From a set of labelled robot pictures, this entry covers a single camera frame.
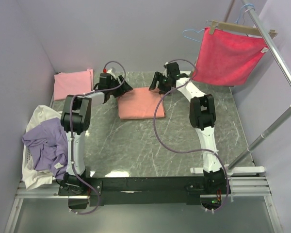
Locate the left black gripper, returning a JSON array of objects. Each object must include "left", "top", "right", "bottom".
[{"left": 108, "top": 75, "right": 132, "bottom": 98}]

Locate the lavender purple t shirt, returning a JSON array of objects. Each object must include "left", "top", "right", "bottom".
[{"left": 22, "top": 118, "right": 68, "bottom": 180}]

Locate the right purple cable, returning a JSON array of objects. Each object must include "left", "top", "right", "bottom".
[{"left": 153, "top": 59, "right": 230, "bottom": 212}]

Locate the black base beam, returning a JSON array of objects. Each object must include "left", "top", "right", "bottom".
[{"left": 58, "top": 176, "right": 232, "bottom": 209}]

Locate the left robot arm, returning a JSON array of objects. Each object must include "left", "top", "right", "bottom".
[{"left": 61, "top": 70, "right": 133, "bottom": 195}]

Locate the wooden clip hanger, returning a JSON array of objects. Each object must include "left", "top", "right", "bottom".
[{"left": 205, "top": 19, "right": 278, "bottom": 37}]

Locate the white laundry basket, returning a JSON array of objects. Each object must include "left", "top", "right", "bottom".
[{"left": 21, "top": 105, "right": 68, "bottom": 183}]

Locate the blue wire hanger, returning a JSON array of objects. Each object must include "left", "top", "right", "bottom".
[{"left": 182, "top": 3, "right": 255, "bottom": 43}]

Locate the purple cable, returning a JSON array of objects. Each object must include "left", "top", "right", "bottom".
[
  {"left": 153, "top": 59, "right": 230, "bottom": 212},
  {"left": 69, "top": 60, "right": 127, "bottom": 216}
]

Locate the red microfiber towel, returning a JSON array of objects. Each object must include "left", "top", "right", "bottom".
[{"left": 193, "top": 27, "right": 269, "bottom": 86}]

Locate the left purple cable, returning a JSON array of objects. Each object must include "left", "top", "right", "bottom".
[{"left": 69, "top": 60, "right": 127, "bottom": 216}]

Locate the folded pink t shirt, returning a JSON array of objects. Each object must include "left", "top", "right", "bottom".
[{"left": 53, "top": 69, "right": 94, "bottom": 100}]

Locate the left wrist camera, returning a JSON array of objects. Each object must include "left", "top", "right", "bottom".
[{"left": 103, "top": 67, "right": 116, "bottom": 76}]

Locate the metal clothes rack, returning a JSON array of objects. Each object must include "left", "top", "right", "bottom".
[{"left": 175, "top": 0, "right": 291, "bottom": 175}]

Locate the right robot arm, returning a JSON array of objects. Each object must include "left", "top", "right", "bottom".
[{"left": 149, "top": 60, "right": 226, "bottom": 194}]

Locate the aluminium rail frame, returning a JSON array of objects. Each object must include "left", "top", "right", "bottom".
[{"left": 15, "top": 176, "right": 272, "bottom": 199}]

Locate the white t shirt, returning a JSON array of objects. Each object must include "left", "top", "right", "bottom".
[{"left": 21, "top": 105, "right": 61, "bottom": 190}]

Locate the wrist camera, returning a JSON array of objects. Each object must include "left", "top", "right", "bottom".
[
  {"left": 103, "top": 67, "right": 116, "bottom": 76},
  {"left": 163, "top": 62, "right": 170, "bottom": 77}
]

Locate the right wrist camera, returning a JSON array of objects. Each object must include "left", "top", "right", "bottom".
[{"left": 163, "top": 62, "right": 170, "bottom": 77}]

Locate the salmon orange t shirt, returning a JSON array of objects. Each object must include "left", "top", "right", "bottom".
[{"left": 117, "top": 87, "right": 162, "bottom": 120}]

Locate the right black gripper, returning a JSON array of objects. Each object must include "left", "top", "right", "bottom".
[{"left": 149, "top": 72, "right": 172, "bottom": 96}]

